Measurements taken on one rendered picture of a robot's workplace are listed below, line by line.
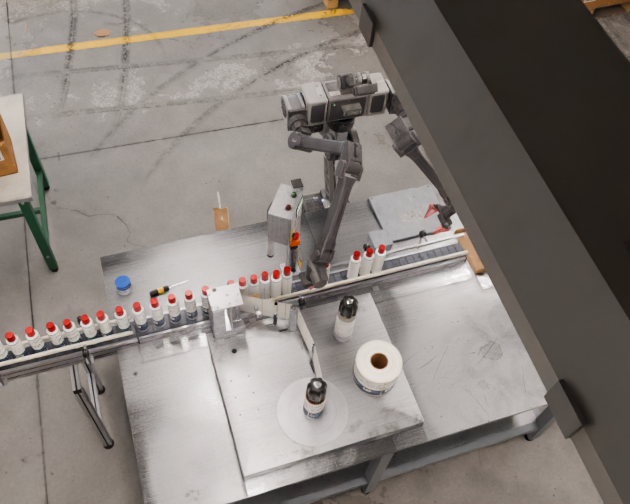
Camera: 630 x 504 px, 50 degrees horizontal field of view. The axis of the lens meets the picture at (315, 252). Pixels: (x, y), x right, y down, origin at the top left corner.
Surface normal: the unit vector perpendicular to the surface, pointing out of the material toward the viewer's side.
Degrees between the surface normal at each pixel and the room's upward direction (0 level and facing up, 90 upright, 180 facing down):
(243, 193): 0
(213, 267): 0
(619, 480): 55
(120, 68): 0
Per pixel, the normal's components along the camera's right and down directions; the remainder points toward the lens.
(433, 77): -0.75, -0.15
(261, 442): 0.07, -0.55
